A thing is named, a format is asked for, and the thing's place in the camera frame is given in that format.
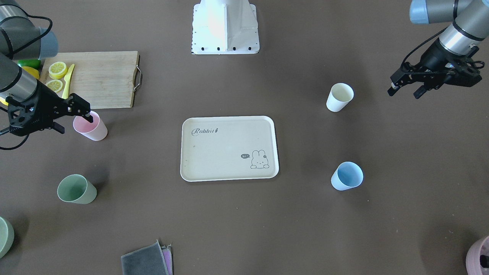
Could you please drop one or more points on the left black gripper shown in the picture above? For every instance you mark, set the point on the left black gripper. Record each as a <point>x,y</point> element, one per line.
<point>435,57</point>

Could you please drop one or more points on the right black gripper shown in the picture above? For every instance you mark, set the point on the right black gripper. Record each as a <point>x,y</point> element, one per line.
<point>45,98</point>

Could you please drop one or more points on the pink cup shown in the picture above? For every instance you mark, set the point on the pink cup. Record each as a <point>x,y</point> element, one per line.
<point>95,131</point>

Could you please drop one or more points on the cream white cup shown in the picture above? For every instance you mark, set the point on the cream white cup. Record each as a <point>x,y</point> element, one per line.
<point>340,95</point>

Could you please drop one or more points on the green cup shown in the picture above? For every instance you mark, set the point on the green cup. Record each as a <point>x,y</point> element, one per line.
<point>76,189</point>

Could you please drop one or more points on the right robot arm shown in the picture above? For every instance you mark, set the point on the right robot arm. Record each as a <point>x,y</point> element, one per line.
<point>21,40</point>

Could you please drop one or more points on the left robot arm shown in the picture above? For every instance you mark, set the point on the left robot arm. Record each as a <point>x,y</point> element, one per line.
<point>468,22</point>

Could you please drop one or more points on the beige rabbit tray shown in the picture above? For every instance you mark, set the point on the beige rabbit tray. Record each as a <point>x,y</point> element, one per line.
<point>228,148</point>

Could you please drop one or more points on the yellow plastic knife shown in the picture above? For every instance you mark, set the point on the yellow plastic knife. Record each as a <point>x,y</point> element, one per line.
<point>67,79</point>

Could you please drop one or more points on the lemon slice lower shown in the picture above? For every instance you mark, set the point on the lemon slice lower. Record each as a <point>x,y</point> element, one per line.
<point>55,85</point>

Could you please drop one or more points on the lemon slice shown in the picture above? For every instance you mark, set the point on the lemon slice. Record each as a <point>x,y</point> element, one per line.
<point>57,70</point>
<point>55,85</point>

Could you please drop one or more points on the lemon slice upper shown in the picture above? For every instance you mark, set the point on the lemon slice upper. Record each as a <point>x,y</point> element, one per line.
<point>57,70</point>

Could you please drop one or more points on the wooden cutting board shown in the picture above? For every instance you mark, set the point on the wooden cutting board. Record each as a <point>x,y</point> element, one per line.
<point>104,79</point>

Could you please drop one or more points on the yellow lemon upper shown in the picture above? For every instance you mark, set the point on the yellow lemon upper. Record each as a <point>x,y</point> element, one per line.
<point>32,71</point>

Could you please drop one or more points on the yellow lemon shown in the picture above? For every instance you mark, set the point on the yellow lemon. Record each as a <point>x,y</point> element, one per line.
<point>3,101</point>
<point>32,71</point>

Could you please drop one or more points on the green lime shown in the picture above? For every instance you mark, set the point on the green lime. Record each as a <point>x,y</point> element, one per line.
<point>32,63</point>

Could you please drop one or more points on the yellow lemon lower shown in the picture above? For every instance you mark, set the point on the yellow lemon lower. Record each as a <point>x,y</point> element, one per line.
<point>3,101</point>

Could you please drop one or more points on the blue cup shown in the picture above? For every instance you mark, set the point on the blue cup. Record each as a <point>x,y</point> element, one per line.
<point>348,175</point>

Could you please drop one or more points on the green bowl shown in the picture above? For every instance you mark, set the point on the green bowl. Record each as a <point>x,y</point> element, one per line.
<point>6,236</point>

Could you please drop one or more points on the grey cloth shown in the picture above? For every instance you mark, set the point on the grey cloth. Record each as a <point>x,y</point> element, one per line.
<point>145,261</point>

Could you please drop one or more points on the pink cloth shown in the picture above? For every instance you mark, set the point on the pink cloth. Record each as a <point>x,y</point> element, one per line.
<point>167,253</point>

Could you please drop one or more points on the pink bowl with ice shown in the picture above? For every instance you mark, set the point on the pink bowl with ice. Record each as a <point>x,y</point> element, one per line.
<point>477,257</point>

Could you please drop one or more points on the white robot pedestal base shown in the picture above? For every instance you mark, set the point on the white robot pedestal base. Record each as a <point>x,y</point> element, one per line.
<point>225,27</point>

